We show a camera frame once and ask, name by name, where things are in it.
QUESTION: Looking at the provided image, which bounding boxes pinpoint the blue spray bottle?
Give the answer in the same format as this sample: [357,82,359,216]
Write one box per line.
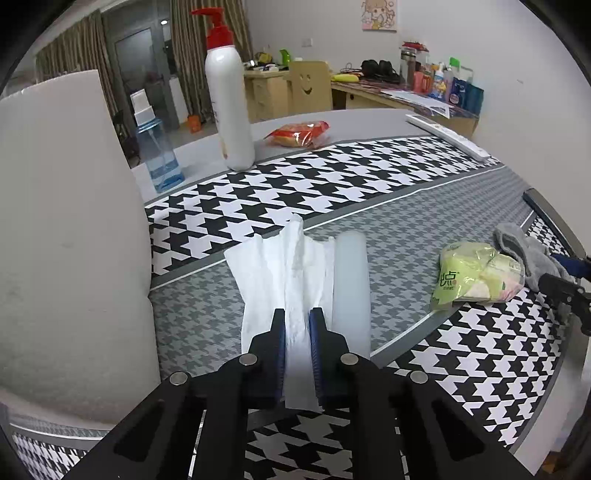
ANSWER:
[129,90,185,193]

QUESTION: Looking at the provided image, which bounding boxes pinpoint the yellow-green tissue packet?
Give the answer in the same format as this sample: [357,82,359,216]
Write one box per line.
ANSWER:
[429,242,526,312]

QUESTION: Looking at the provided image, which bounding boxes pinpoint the red snack packet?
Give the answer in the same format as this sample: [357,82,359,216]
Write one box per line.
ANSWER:
[263,120,332,149]

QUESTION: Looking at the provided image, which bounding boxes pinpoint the group of toiletry bottles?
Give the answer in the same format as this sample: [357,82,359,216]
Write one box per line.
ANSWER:
[399,41,485,109]

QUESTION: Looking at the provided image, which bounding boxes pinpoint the desk with patterned cloth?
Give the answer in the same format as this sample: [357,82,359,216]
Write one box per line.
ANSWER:
[330,76,481,139]

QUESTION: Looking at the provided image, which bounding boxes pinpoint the white paper sheets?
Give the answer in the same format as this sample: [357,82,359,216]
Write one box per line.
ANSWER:
[381,89,455,118]

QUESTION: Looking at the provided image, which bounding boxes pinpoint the white tissue paper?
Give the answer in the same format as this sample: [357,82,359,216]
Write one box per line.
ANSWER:
[224,215,338,409]

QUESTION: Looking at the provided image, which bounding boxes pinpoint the houndstooth table cloth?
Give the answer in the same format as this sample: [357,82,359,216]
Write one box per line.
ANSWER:
[0,108,583,480]

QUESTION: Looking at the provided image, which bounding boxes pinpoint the black headphones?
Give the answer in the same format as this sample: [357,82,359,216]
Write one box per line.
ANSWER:
[360,59,402,84]

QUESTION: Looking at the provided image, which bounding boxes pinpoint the glass balcony door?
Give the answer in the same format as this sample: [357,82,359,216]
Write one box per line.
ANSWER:
[99,0,190,158]

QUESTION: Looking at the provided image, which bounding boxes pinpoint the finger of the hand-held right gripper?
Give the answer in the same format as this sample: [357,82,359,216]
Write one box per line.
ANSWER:
[522,188,591,268]
[539,256,591,337]

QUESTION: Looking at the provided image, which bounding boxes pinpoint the grey sock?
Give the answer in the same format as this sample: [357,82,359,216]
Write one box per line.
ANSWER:
[493,223,573,291]

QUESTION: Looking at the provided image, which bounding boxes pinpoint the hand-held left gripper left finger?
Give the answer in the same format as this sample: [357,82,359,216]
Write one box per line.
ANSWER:
[60,308,287,480]

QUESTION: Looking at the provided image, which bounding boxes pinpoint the brown curtain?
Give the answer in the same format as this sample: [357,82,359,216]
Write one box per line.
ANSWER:
[171,0,254,125]
[34,9,118,134]

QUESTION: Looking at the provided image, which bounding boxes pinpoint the cartoon wall poster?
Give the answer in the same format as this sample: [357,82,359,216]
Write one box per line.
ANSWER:
[361,0,398,32]

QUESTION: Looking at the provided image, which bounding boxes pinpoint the white foam box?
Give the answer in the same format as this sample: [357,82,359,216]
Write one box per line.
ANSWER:
[0,69,162,416]

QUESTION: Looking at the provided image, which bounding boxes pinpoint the white lotion pump bottle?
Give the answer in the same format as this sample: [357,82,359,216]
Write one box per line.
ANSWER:
[191,7,257,171]

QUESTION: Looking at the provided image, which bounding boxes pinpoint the wooden smiley chair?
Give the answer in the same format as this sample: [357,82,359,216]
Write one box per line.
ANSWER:
[284,60,333,114]

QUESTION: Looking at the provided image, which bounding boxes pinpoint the white remote control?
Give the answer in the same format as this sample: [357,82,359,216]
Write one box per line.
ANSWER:
[405,113,491,161]

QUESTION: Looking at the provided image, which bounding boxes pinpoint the translucent white plastic tube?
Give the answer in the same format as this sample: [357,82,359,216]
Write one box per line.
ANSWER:
[331,232,371,361]

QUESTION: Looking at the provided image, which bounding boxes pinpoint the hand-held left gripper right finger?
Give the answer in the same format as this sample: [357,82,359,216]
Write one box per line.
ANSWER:
[308,307,534,480]

